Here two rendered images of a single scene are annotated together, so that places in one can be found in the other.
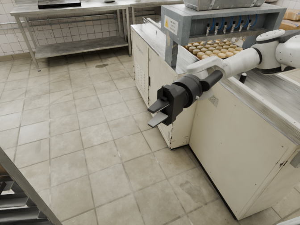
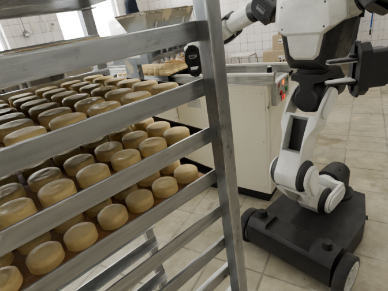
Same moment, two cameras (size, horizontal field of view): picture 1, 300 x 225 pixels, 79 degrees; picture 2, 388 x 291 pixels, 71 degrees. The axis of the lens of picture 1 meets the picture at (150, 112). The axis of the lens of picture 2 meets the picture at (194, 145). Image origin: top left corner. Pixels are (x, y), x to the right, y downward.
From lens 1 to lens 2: 0.84 m
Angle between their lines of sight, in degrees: 31
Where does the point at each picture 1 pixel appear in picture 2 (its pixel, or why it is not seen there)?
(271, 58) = (226, 30)
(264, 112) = (238, 80)
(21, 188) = not seen: hidden behind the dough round
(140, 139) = not seen: hidden behind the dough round
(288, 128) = (257, 79)
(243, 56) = not seen: hidden behind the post
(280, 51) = (229, 23)
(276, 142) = (256, 94)
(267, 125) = (245, 88)
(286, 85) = (237, 68)
